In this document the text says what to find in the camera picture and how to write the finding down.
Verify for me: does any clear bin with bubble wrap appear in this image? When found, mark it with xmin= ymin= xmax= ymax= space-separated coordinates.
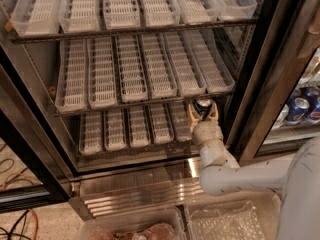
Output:
xmin=184 ymin=191 xmax=280 ymax=240

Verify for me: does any silver can behind glass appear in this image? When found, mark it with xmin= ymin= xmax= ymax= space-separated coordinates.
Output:
xmin=272 ymin=104 xmax=289 ymax=130

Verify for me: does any closed right fridge door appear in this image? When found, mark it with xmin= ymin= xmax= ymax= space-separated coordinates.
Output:
xmin=234 ymin=0 xmax=320 ymax=166

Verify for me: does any open glass fridge door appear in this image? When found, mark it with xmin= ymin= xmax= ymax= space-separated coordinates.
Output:
xmin=0 ymin=50 xmax=70 ymax=213

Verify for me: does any black cable on floor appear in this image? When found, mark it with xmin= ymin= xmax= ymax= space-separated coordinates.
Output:
xmin=0 ymin=209 xmax=33 ymax=240

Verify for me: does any blue pepsi can behind glass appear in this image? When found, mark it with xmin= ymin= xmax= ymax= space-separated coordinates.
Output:
xmin=284 ymin=97 xmax=309 ymax=125

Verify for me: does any shelf tray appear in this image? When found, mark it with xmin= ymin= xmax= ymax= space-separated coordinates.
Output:
xmin=217 ymin=0 xmax=257 ymax=21
xmin=141 ymin=34 xmax=177 ymax=99
xmin=140 ymin=0 xmax=180 ymax=27
xmin=79 ymin=112 xmax=102 ymax=155
xmin=103 ymin=0 xmax=140 ymax=29
xmin=58 ymin=0 xmax=100 ymax=33
xmin=115 ymin=36 xmax=148 ymax=102
xmin=168 ymin=102 xmax=191 ymax=142
xmin=104 ymin=109 xmax=126 ymax=151
xmin=164 ymin=32 xmax=206 ymax=96
xmin=186 ymin=29 xmax=235 ymax=94
xmin=11 ymin=0 xmax=61 ymax=37
xmin=87 ymin=37 xmax=117 ymax=109
xmin=55 ymin=40 xmax=87 ymax=113
xmin=128 ymin=107 xmax=150 ymax=148
xmin=149 ymin=104 xmax=174 ymax=144
xmin=177 ymin=0 xmax=220 ymax=25

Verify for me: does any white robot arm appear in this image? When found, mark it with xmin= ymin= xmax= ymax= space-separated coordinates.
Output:
xmin=187 ymin=99 xmax=320 ymax=240

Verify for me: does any dark blue pepsi can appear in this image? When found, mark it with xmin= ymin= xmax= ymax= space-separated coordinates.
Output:
xmin=194 ymin=99 xmax=213 ymax=121

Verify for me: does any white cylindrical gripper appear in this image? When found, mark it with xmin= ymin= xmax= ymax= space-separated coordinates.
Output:
xmin=187 ymin=102 xmax=226 ymax=166

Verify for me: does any clear bin with brown items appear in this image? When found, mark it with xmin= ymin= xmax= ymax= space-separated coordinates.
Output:
xmin=75 ymin=207 xmax=186 ymax=240

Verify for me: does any stainless fridge base grille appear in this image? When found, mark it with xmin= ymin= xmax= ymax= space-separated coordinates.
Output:
xmin=68 ymin=155 xmax=202 ymax=221

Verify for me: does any orange cable on floor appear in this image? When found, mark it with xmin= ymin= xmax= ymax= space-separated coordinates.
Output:
xmin=0 ymin=171 xmax=39 ymax=240

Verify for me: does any rear pepsi can behind glass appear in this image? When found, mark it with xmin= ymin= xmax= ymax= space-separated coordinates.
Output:
xmin=301 ymin=87 xmax=320 ymax=100

